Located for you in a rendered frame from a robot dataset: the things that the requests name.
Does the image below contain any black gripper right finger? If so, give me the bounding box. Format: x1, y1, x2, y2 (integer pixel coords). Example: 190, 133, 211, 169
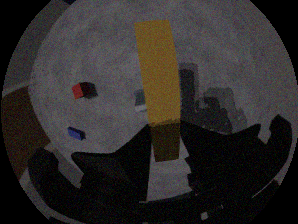
180, 120, 261, 192

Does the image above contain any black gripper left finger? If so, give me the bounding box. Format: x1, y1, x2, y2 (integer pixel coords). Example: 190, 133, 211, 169
71, 124, 152, 202

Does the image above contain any blue rectangular block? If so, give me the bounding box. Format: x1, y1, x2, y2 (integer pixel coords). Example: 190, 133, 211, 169
68, 127, 84, 141

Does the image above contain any red block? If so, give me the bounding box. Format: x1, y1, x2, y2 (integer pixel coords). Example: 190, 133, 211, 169
72, 81, 92, 99

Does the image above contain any yellow bar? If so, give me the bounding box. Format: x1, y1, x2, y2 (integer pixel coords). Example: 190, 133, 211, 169
134, 19, 181, 163

